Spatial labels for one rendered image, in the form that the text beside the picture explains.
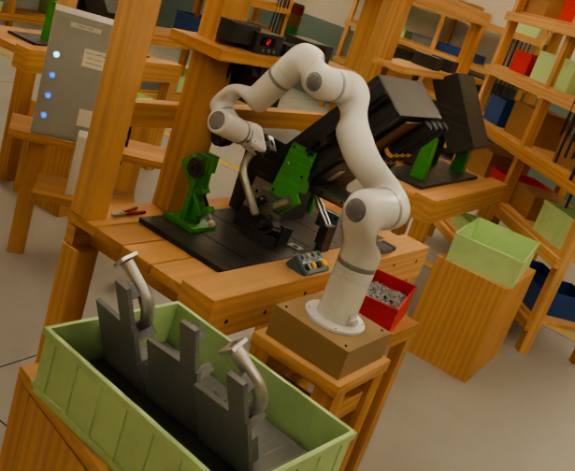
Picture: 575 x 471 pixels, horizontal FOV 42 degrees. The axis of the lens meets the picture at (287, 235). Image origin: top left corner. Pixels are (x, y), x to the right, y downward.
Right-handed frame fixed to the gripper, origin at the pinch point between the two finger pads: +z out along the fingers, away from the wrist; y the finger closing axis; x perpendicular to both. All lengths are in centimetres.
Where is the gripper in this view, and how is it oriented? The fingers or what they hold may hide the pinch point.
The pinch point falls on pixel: (265, 145)
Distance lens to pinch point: 272.7
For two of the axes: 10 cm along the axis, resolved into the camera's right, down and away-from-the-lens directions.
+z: 4.7, 1.5, 8.7
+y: -2.0, -9.4, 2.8
